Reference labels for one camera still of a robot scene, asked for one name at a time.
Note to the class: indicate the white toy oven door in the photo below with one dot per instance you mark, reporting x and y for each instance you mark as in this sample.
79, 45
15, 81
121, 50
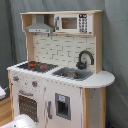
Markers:
29, 101

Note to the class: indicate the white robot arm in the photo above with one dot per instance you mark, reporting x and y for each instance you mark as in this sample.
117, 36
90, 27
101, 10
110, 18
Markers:
2, 92

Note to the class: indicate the white wooden toy kitchen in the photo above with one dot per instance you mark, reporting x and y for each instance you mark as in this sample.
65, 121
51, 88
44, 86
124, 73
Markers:
73, 50

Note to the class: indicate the grey toy sink basin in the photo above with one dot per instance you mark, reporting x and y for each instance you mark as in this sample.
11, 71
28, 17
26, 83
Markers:
73, 74

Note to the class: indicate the black toy stovetop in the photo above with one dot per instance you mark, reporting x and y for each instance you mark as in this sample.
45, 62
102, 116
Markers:
37, 66

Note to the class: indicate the right red stove knob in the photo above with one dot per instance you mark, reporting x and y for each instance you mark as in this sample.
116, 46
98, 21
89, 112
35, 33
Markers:
34, 83

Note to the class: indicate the grey toy ice dispenser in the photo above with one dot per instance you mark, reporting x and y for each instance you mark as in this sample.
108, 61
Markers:
63, 108

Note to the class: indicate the toy microwave oven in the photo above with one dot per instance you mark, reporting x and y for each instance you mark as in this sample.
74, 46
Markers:
74, 23

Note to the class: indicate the grey toy range hood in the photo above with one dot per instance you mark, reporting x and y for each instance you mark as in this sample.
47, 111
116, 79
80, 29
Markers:
39, 26

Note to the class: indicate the grey backdrop curtain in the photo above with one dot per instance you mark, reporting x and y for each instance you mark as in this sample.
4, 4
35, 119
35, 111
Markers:
115, 44

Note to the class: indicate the grey cabinet door handle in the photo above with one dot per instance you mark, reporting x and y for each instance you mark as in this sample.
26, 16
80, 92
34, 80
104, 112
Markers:
49, 110

